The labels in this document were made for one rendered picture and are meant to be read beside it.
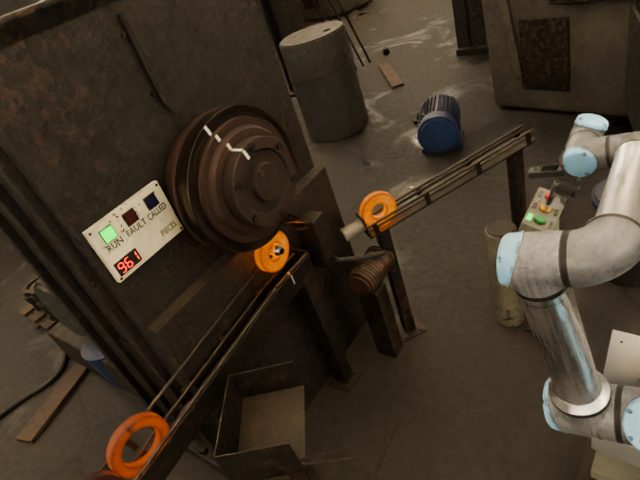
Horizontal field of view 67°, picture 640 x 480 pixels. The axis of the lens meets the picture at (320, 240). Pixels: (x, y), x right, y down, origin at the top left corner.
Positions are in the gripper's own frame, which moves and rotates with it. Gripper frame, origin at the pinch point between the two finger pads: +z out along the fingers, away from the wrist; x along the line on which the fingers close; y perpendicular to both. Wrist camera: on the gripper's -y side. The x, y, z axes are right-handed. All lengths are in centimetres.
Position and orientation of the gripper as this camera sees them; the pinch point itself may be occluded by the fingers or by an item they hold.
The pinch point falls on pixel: (545, 207)
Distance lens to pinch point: 189.6
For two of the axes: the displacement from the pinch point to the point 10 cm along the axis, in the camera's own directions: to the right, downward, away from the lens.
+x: 5.4, -6.2, 5.7
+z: 0.1, 6.8, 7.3
